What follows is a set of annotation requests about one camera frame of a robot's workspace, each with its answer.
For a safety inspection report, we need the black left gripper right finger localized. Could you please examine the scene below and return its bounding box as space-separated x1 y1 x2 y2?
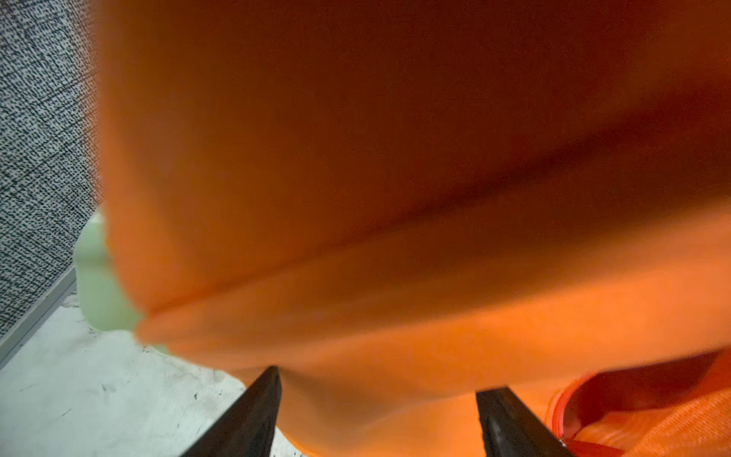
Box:
476 388 574 457

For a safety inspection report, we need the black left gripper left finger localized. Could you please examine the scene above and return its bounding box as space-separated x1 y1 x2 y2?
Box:
182 367 282 457

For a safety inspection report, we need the light green plate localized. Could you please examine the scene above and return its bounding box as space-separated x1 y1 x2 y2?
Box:
73 205 142 334

